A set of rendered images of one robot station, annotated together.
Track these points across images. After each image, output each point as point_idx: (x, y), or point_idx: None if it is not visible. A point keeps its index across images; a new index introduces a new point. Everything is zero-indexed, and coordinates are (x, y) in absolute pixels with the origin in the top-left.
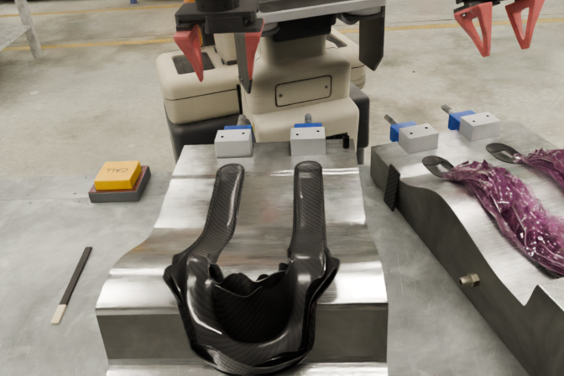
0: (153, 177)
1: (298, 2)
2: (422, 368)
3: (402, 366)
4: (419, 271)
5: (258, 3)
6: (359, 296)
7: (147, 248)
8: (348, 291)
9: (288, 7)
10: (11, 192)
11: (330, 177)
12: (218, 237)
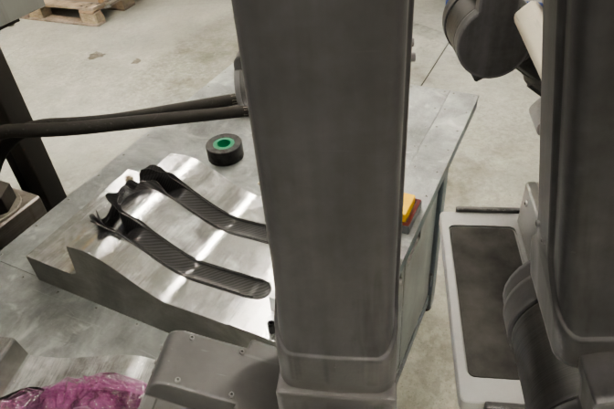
0: (403, 235)
1: (496, 277)
2: (88, 329)
3: (99, 319)
4: None
5: (512, 235)
6: (80, 236)
7: (212, 178)
8: (87, 233)
9: (471, 257)
10: (424, 159)
11: (235, 300)
12: (221, 222)
